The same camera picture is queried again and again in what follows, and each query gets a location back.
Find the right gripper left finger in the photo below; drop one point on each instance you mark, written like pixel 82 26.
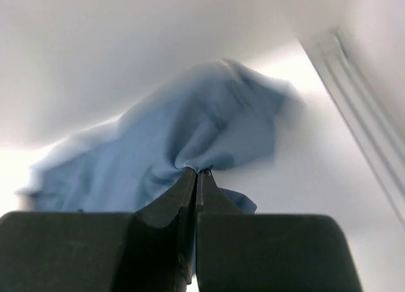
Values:
pixel 149 250

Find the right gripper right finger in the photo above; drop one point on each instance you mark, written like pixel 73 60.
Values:
pixel 236 251

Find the blue cartoon print pillowcase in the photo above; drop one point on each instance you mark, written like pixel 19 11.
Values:
pixel 216 116

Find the aluminium side rail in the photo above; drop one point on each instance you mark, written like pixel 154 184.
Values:
pixel 370 124

